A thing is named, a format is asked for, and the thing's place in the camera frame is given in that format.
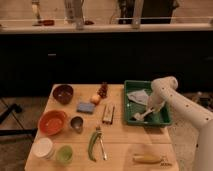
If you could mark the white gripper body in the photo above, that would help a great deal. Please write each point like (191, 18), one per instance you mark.
(155, 102)

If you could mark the green plastic tray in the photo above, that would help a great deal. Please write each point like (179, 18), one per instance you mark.
(158, 119)

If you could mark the white dish brush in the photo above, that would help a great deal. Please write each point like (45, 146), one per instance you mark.
(140, 117)

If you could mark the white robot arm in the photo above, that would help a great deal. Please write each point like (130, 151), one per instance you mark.
(164, 91)

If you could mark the dark maroon bowl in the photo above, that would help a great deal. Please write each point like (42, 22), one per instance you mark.
(63, 94)

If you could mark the red orange bowl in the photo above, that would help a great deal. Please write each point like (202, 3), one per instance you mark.
(52, 122)

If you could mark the grey cloth in tray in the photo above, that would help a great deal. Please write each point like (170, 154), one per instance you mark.
(139, 97)

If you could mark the wooden block toy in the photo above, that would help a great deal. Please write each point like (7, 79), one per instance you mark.
(108, 114)

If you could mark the small yellow fruit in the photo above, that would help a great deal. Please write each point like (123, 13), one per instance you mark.
(95, 99)

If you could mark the metal spoon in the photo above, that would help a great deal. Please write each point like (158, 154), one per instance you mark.
(104, 154)

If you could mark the blue sponge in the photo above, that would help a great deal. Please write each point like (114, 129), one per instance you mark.
(84, 107)

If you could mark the small metal cup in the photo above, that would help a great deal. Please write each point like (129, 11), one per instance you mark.
(77, 124)

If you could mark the light green cup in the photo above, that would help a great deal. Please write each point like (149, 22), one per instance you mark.
(64, 154)

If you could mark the white round container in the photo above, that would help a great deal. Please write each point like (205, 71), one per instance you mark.
(43, 148)

